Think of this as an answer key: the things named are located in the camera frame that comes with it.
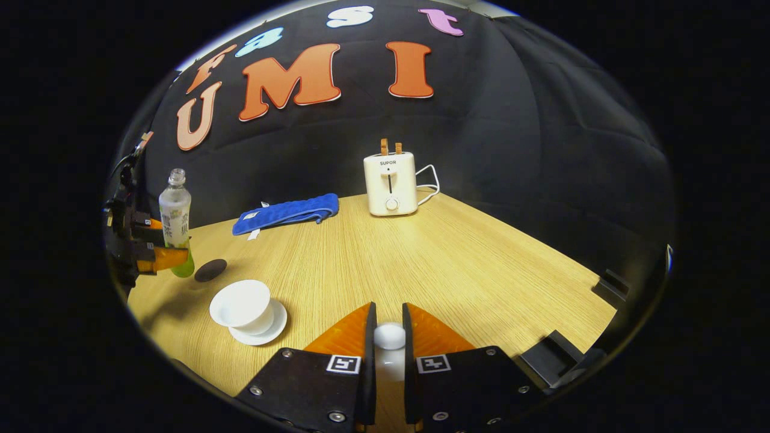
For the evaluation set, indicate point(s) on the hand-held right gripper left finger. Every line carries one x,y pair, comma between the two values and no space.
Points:
370,361

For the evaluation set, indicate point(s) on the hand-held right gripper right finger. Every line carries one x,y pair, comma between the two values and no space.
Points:
409,361

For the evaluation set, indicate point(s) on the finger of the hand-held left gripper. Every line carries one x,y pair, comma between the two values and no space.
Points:
150,228
162,258

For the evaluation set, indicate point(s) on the white teacup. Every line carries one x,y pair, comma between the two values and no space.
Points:
240,304

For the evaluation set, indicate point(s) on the blue folded towel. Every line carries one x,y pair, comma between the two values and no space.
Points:
289,211

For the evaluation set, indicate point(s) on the clear water bottle green label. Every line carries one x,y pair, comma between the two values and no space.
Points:
175,210

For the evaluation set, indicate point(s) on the cream toaster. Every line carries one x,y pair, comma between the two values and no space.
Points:
390,183

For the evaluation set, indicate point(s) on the dark round coaster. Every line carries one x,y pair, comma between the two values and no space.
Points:
210,270

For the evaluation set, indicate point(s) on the white teacup lid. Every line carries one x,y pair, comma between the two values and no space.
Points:
390,337

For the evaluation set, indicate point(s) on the black table clamp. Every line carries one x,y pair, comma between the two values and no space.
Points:
556,358
610,285

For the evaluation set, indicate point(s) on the white saucer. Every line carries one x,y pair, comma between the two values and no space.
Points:
274,331

